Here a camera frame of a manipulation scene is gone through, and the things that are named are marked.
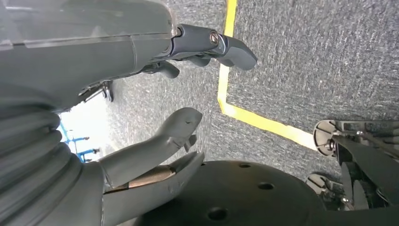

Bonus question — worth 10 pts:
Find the blue metal shelf rack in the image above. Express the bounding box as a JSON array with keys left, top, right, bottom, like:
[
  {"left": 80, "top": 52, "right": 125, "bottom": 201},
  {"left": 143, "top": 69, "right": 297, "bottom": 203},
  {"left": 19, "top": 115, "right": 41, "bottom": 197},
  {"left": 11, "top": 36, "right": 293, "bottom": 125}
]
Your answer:
[{"left": 58, "top": 121, "right": 101, "bottom": 163}]

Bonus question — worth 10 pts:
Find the ribbed grey left arm sleeve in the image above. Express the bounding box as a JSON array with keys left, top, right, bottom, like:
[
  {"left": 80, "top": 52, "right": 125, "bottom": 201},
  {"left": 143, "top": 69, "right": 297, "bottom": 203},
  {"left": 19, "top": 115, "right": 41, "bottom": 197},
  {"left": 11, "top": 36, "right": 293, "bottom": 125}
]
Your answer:
[{"left": 0, "top": 84, "right": 105, "bottom": 226}]

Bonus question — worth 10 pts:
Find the yellow floor tape outline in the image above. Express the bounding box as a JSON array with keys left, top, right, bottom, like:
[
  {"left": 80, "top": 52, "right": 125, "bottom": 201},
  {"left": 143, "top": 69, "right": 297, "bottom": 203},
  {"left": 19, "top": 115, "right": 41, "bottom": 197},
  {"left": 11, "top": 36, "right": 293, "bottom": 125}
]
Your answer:
[{"left": 217, "top": 0, "right": 319, "bottom": 152}]

